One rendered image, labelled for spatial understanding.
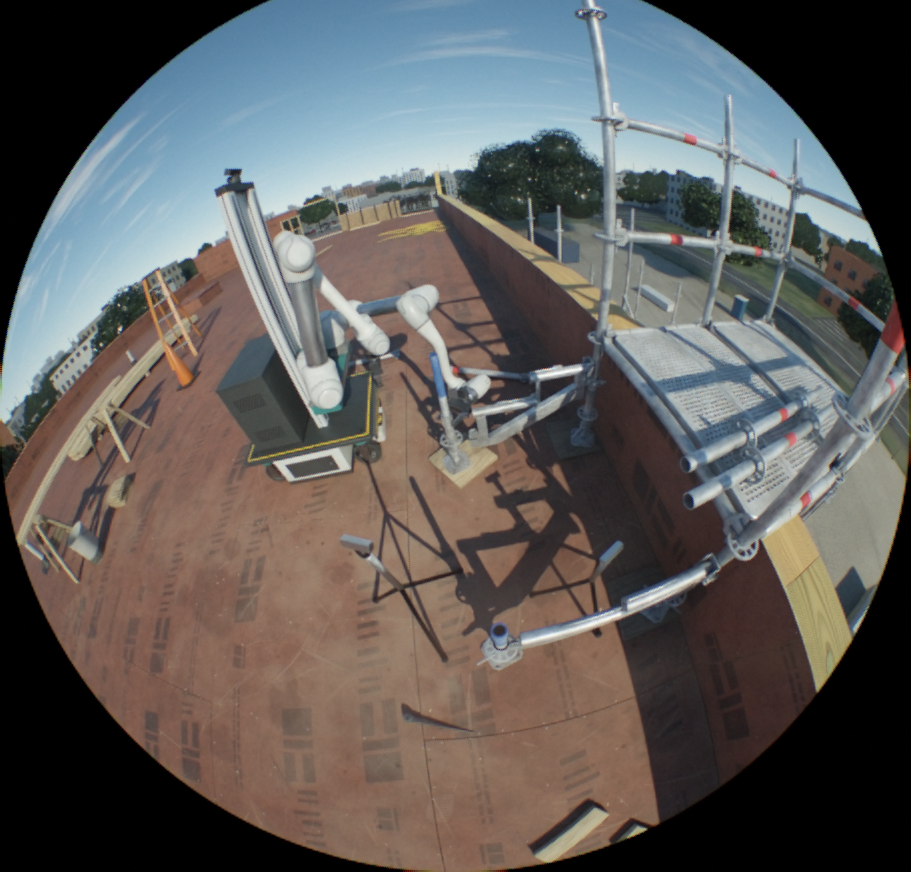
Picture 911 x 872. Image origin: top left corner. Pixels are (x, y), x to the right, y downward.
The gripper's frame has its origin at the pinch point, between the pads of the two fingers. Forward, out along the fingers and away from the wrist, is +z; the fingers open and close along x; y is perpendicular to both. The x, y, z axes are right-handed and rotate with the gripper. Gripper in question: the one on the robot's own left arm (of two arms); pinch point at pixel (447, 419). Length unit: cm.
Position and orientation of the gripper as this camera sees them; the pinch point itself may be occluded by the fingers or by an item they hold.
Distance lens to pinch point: 162.9
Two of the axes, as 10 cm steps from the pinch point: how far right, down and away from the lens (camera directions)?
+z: -5.8, 6.2, -5.3
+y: 1.4, 7.2, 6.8
